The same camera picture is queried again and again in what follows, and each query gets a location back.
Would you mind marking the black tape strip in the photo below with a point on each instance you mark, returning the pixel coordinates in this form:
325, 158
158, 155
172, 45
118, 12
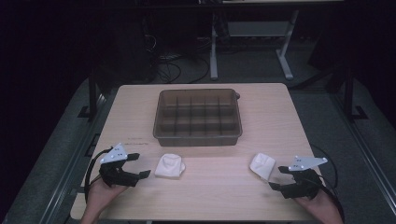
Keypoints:
79, 190

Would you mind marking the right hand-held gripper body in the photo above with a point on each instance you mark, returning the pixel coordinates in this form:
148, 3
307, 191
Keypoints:
306, 186

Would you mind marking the brown divided plastic box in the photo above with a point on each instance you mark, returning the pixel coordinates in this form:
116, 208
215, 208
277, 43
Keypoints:
197, 137

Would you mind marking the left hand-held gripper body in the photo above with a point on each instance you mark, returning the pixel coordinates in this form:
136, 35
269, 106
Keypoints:
116, 177

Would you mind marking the black frame post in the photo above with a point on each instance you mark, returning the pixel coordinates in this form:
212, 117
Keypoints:
348, 93
92, 93

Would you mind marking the white-legged desk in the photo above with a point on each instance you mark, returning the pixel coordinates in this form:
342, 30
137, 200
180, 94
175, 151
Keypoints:
213, 46

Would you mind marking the white sock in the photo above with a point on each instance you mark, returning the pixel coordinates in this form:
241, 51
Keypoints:
169, 166
263, 165

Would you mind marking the person's left hand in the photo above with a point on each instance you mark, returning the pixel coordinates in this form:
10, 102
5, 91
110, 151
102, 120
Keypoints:
101, 196

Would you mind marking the person's right hand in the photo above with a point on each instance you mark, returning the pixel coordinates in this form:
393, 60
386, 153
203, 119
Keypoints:
323, 211

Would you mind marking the aluminium frame rail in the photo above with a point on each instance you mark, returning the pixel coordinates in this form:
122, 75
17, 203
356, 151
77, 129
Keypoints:
73, 161
365, 155

